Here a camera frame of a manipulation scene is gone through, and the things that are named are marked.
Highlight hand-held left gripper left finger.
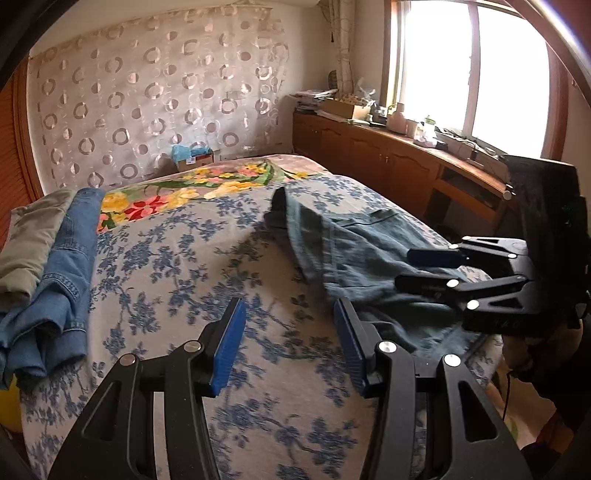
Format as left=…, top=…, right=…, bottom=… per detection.
left=46, top=296, right=247, bottom=480

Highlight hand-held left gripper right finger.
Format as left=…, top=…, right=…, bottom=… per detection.
left=333, top=298, right=539, bottom=480

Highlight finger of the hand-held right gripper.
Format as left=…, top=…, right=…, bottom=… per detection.
left=396, top=273, right=536, bottom=333
left=407, top=235, right=532, bottom=271

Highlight grey-blue pants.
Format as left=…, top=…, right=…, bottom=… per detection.
left=264, top=186, right=490, bottom=358

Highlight folded khaki pants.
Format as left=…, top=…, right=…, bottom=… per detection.
left=0, top=188, right=75, bottom=311

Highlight blue floral bed sheet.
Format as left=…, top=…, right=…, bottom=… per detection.
left=18, top=173, right=504, bottom=480

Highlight white flat box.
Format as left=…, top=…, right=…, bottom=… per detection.
left=436, top=131, right=502, bottom=167

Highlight wooden cabinet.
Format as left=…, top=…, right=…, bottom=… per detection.
left=292, top=111, right=513, bottom=232

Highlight pink jar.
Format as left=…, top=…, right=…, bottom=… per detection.
left=387, top=102, right=408, bottom=134

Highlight bright flowered blanket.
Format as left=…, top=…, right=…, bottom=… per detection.
left=95, top=154, right=333, bottom=232

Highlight open cardboard box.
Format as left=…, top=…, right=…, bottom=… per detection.
left=320, top=95, right=372, bottom=121

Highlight folded blue jeans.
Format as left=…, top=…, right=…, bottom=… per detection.
left=0, top=187, right=106, bottom=388

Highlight small cardboard box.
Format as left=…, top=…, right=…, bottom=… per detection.
left=178, top=154, right=215, bottom=172

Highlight window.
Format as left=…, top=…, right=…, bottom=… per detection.
left=383, top=0, right=571, bottom=160

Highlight blue toy on bed edge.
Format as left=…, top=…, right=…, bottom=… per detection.
left=171, top=142, right=213, bottom=160

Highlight stack of papers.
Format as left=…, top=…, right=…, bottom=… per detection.
left=290, top=89, right=338, bottom=114

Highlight floral window curtain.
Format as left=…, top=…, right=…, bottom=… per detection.
left=318, top=0, right=356, bottom=93

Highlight yellow object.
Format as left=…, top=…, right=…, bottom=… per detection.
left=0, top=376, right=24, bottom=432

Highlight circle-patterned sheer curtain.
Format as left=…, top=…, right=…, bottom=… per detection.
left=25, top=0, right=319, bottom=195

